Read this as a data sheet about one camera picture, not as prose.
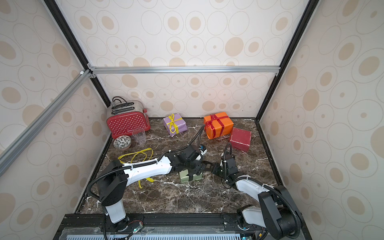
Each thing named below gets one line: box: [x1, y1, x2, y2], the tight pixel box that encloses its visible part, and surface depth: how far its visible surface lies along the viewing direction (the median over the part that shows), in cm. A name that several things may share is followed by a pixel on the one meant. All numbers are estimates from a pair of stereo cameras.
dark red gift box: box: [229, 127, 252, 152], surface depth 102 cm
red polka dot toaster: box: [106, 96, 151, 139], surface depth 104 cm
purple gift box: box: [163, 113, 188, 137], surface depth 111 cm
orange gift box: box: [203, 112, 234, 140], surface depth 106 cm
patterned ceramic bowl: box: [113, 135, 132, 150], surface depth 105 cm
